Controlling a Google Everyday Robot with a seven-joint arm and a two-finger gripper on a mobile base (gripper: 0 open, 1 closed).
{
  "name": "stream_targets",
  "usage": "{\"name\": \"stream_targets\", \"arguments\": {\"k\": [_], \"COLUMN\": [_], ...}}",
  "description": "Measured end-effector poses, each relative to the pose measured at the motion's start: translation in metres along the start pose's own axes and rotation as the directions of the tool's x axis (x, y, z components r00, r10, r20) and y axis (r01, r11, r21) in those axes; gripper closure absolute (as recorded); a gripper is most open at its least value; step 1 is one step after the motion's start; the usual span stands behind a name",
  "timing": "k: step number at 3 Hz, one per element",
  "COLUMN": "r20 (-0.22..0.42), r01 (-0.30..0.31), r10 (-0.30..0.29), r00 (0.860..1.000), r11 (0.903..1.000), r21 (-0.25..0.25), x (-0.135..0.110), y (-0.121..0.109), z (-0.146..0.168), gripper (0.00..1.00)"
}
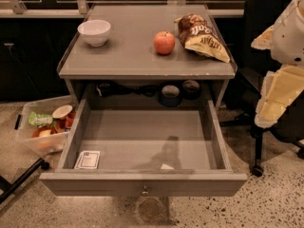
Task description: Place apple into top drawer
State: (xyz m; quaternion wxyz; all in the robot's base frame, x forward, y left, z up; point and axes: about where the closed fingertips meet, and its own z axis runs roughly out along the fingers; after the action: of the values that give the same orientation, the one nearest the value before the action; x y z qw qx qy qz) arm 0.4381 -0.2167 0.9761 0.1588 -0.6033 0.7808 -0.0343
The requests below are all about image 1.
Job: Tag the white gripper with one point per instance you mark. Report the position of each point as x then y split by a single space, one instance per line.
289 42

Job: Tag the red apple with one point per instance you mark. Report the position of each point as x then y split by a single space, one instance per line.
164 42

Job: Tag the metal drawer knob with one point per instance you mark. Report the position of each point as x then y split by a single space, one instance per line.
145 191

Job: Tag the open grey top drawer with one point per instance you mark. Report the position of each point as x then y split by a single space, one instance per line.
174 151

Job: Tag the brown yellow chip bag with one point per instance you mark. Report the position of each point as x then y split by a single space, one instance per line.
197 34

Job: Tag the white ceramic bowl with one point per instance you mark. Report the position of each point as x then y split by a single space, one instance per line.
95 32

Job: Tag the white paper card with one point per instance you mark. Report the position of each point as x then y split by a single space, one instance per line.
87 160

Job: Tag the small beige bowl in bin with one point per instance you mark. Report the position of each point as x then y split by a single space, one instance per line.
62 111

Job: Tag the red items in bin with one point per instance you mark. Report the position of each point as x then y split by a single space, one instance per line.
58 126

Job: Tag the clear plastic storage bin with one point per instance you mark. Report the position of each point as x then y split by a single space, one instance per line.
42 146

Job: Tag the green snack packet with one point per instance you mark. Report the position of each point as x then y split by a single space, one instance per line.
39 119

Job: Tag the black stand leg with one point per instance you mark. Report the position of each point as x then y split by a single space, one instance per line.
8 188

